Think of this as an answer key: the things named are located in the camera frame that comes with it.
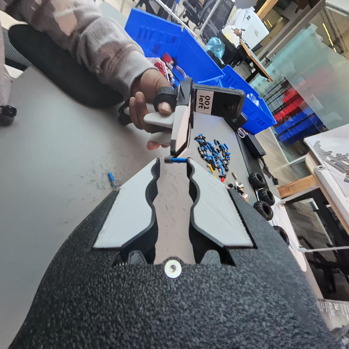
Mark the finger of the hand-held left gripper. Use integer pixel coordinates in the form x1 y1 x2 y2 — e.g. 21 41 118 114
170 81 194 157

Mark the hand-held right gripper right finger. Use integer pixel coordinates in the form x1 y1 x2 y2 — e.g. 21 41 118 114
187 158 254 250

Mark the pile of red white bricks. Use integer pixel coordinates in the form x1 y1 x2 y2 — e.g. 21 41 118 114
228 172 252 203

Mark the heap of large toy panels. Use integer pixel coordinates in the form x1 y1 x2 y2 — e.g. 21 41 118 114
152 54 183 85

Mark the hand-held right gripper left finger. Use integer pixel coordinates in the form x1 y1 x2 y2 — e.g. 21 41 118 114
94 158 161 250

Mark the black power adapter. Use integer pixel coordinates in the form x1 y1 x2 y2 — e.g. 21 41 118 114
243 134 266 160

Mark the blue plastic bin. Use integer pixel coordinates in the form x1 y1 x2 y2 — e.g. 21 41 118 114
218 66 277 135
125 7 225 90

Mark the white and wooden book stand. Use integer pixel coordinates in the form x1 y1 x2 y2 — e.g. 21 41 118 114
272 161 349 273

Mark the building instruction booklet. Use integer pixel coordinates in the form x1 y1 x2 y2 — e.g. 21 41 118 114
304 125 349 183

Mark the black toy tyre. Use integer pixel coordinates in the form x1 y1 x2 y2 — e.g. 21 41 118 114
258 188 276 206
273 225 290 246
249 172 266 190
253 201 274 221

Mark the pile of blue black pins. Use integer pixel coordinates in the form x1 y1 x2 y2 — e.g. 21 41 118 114
195 134 232 181

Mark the wooden table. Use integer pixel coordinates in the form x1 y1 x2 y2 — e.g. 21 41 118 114
277 174 319 199

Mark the grey desk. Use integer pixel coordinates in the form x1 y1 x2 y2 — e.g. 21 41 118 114
0 66 328 349

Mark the person's left hand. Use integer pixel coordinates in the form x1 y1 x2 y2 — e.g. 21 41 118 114
128 70 176 151

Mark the person's left forearm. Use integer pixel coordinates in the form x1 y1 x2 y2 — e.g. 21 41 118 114
0 0 159 99

